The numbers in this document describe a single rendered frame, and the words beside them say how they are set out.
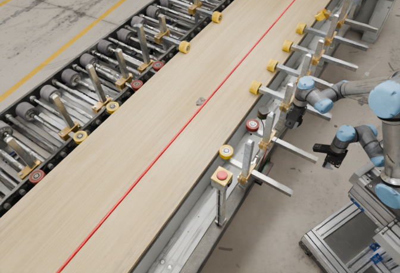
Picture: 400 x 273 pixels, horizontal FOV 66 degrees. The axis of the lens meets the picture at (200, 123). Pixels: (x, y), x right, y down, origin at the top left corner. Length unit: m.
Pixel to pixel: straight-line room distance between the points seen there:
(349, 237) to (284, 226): 0.45
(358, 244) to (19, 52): 4.13
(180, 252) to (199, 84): 1.05
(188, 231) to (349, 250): 1.12
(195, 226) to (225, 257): 0.65
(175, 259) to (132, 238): 0.33
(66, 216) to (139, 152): 0.50
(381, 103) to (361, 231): 1.42
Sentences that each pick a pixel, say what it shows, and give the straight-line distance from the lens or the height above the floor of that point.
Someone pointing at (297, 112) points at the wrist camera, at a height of 1.15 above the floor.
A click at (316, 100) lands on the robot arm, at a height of 1.31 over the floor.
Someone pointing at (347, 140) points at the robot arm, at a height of 1.15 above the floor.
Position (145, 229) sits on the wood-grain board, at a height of 0.90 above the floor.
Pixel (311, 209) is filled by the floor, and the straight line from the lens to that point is 2.70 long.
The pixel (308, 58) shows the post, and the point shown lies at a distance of 2.01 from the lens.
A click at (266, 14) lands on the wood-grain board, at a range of 2.79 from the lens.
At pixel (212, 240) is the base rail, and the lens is 1.76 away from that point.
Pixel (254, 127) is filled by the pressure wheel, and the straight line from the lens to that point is 1.87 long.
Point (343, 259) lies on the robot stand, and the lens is 2.40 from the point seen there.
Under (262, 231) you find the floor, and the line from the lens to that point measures 2.55.
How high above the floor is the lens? 2.38
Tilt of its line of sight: 52 degrees down
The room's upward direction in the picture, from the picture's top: 4 degrees counter-clockwise
